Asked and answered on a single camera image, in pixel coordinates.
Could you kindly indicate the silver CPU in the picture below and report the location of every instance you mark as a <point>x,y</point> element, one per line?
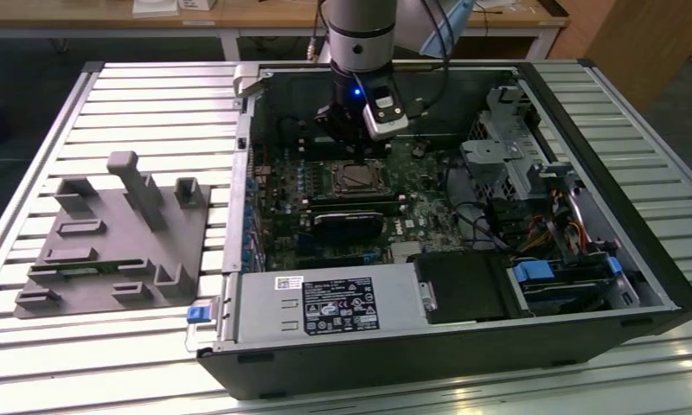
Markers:
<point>363,177</point>

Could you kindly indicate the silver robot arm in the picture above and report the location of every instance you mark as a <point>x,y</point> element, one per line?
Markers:
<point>357,26</point>

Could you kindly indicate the CPU socket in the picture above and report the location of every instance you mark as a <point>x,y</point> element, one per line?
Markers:
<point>333,190</point>

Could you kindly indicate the black RAM slot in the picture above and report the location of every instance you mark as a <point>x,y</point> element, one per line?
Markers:
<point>352,198</point>
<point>352,207</point>

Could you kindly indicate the silver disk bay cage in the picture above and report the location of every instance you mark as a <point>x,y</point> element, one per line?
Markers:
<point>496,147</point>

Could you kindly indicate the black graphics card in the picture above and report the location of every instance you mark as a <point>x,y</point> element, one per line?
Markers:
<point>345,222</point>

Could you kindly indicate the green motherboard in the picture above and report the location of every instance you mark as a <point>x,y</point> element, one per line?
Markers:
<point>427,225</point>

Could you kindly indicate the white box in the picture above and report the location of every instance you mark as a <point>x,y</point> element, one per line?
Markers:
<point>156,8</point>
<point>196,3</point>

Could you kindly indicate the silver chipset heatsink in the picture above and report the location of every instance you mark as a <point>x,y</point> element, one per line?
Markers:
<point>407,250</point>

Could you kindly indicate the white barcode sticker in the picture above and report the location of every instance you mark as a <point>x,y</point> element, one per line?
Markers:
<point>288,283</point>

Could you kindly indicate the wooden desk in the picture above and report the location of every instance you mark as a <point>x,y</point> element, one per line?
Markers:
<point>92,21</point>

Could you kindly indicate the silver power supply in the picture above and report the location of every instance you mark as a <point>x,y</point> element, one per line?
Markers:
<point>265,302</point>

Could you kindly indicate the black printed label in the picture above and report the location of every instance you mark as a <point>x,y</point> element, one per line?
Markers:
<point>340,311</point>

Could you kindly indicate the grey parts rack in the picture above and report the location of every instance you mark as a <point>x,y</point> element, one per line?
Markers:
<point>121,242</point>

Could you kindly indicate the hard disk in blue carrier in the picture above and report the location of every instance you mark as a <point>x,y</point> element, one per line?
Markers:
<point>531,272</point>

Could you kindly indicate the wooden cabinet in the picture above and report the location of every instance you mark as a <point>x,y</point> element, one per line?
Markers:
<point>640,43</point>

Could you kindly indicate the blue case latch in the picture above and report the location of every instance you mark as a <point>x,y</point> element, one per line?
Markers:
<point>200,314</point>

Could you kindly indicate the blue plastic tab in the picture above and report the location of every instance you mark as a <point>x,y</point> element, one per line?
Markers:
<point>612,266</point>

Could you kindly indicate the black PC case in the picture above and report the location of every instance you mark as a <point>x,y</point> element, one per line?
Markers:
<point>437,367</point>

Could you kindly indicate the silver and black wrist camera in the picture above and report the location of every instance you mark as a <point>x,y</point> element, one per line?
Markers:
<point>383,116</point>

